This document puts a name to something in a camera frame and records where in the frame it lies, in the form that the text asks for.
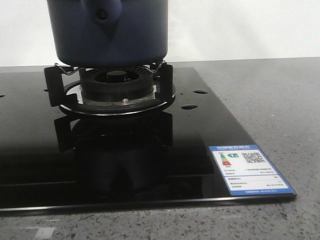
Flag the black burner under pot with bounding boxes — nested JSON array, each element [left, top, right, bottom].
[[80, 67, 153, 102]]

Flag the black pot support under pot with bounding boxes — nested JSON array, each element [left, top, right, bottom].
[[44, 62, 175, 116]]

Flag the dark blue cooking pot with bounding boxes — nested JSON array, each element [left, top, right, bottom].
[[47, 0, 169, 68]]

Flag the black glass gas stove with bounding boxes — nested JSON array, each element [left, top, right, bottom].
[[0, 68, 297, 216]]

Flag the blue energy label sticker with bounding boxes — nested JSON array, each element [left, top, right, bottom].
[[209, 144, 295, 196]]

